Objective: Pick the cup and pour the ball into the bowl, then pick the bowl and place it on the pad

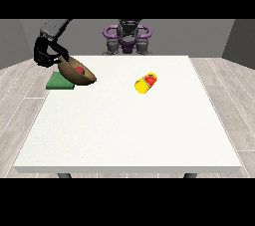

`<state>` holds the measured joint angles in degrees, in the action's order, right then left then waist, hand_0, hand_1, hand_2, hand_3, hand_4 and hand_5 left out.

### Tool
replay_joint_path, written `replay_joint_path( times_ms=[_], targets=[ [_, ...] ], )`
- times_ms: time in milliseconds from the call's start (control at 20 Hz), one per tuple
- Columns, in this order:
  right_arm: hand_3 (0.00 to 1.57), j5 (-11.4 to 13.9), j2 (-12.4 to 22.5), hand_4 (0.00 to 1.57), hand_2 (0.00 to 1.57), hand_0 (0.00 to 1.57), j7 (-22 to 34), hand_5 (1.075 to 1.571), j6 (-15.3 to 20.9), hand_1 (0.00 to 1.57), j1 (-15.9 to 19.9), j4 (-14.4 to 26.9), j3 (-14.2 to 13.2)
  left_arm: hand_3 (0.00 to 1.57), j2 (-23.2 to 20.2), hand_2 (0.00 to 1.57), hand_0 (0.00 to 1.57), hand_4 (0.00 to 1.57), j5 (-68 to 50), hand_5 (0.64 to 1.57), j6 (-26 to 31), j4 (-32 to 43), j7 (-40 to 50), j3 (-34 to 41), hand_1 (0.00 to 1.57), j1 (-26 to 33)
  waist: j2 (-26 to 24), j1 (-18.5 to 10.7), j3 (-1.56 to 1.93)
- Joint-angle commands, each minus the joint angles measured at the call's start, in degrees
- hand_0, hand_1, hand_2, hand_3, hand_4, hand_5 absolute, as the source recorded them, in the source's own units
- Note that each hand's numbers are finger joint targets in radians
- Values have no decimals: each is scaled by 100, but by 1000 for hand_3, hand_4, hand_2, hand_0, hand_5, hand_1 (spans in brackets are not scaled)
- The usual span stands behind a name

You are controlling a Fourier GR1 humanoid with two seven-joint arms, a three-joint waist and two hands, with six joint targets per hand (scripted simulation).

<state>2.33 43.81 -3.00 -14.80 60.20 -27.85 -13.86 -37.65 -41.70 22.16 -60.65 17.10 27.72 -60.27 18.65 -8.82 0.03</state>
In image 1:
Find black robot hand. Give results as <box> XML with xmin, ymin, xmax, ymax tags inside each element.
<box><xmin>33</xmin><ymin>36</ymin><xmax>71</xmax><ymax>69</ymax></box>

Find grey robot trunk purple rings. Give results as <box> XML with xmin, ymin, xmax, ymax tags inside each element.
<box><xmin>102</xmin><ymin>19</ymin><xmax>154</xmax><ymax>57</ymax></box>

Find brown wooden bowl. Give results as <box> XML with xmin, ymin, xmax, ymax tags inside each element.
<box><xmin>57</xmin><ymin>54</ymin><xmax>98</xmax><ymax>87</ymax></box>

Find yellow cup with melon print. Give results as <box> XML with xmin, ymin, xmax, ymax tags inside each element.
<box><xmin>133</xmin><ymin>72</ymin><xmax>158</xmax><ymax>95</ymax></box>

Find green square pad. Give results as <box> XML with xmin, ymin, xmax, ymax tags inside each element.
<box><xmin>45</xmin><ymin>71</ymin><xmax>76</xmax><ymax>91</ymax></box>

